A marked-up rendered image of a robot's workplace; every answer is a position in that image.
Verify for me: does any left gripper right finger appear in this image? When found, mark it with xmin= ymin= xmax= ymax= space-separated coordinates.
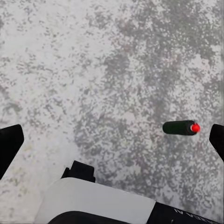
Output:
xmin=209 ymin=126 xmax=224 ymax=161

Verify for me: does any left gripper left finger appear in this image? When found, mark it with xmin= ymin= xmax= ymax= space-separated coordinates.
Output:
xmin=0 ymin=124 xmax=24 ymax=179

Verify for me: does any pesticide atomizer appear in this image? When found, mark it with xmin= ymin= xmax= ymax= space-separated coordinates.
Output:
xmin=163 ymin=119 xmax=200 ymax=136

